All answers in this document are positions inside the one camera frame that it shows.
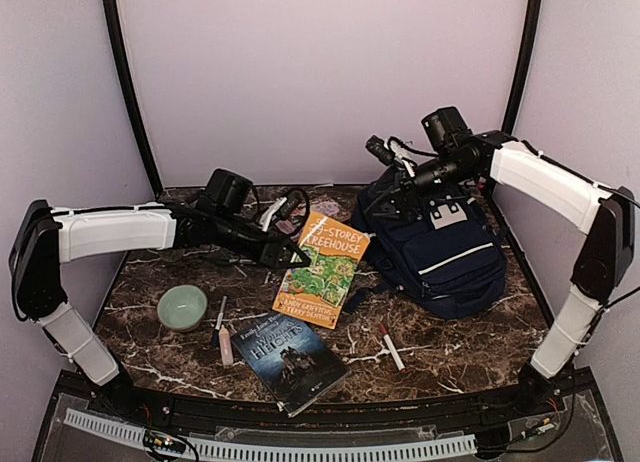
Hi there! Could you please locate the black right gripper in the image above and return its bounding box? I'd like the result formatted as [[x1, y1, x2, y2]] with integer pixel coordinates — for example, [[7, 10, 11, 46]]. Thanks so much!
[[365, 152, 475, 223]]

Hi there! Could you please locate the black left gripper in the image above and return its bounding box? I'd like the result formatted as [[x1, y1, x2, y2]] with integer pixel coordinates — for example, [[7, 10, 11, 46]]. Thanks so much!
[[213, 212, 311, 270]]

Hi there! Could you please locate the orange 39-Storey Treehouse book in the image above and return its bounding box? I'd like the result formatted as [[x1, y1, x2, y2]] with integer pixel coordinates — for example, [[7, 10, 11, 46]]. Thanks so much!
[[272, 211, 371, 330]]

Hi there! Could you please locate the navy blue student backpack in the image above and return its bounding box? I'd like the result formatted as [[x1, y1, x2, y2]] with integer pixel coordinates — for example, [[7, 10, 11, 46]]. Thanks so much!
[[344, 172, 507, 320]]

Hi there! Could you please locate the pink illustrated paperback book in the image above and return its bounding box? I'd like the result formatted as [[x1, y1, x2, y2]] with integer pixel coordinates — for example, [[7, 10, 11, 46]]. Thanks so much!
[[277, 197, 343, 238]]

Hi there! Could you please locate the dark Wuthering Heights book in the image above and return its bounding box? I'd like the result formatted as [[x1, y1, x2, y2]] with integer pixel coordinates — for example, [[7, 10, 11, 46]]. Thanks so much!
[[231, 312, 349, 418]]

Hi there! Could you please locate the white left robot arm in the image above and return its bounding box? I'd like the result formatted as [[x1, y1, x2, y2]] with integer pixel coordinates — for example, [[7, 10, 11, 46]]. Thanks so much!
[[8, 168, 311, 418]]

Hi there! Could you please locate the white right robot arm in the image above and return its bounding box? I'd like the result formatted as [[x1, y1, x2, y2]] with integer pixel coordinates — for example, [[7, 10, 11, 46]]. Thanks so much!
[[365, 129, 639, 379]]

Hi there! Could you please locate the pink pencil-shaped eraser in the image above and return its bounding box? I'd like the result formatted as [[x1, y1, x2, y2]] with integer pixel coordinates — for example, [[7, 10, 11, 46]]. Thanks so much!
[[218, 325, 234, 367]]

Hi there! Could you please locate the red capped white marker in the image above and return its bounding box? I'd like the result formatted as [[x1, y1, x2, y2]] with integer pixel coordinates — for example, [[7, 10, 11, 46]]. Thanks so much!
[[379, 324, 406, 372]]

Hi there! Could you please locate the light green ceramic bowl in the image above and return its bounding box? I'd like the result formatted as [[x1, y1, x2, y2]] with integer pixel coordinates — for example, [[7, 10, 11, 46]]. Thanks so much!
[[156, 285, 208, 332]]

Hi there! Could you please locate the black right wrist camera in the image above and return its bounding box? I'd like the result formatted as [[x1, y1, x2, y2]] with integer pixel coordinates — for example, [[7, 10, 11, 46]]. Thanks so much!
[[365, 135, 417, 166]]

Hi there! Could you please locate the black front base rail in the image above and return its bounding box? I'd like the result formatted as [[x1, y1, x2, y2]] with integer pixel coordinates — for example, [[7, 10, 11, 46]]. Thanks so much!
[[49, 366, 596, 436]]

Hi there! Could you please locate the black right frame post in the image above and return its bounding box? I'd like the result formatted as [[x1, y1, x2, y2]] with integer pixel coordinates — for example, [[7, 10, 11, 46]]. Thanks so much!
[[501, 0, 542, 134]]

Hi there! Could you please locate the black frame post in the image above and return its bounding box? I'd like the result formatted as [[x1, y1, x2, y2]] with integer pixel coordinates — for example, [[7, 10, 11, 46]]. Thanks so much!
[[501, 0, 542, 134], [102, 0, 164, 198]]

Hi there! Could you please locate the white slotted cable duct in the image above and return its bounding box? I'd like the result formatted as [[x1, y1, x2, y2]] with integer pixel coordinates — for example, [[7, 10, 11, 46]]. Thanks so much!
[[63, 408, 477, 461]]

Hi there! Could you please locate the black left frame post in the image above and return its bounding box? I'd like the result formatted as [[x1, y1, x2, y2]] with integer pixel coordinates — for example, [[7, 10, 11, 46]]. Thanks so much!
[[102, 0, 164, 198]]

